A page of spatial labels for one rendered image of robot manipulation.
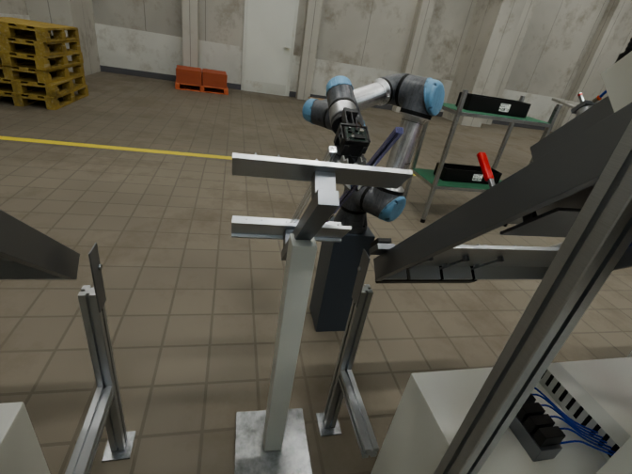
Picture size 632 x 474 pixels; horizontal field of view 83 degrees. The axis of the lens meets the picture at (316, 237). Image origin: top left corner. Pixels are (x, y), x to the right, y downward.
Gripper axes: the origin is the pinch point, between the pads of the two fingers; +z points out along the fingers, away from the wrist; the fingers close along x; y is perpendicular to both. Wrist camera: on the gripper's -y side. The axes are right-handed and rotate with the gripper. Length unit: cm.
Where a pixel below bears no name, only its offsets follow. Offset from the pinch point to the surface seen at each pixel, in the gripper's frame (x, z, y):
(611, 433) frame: 46, 55, -1
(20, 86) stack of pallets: -287, -349, -282
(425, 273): 28.3, 11.4, -22.5
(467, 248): 29.5, 13.4, -3.6
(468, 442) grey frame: 10, 54, 6
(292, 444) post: -4, 52, -79
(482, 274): 48, 11, -23
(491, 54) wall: 524, -679, -315
